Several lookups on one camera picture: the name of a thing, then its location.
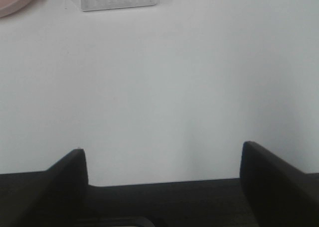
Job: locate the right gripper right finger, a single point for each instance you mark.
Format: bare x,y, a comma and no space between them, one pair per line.
279,194

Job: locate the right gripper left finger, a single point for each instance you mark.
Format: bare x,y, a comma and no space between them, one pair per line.
52,199

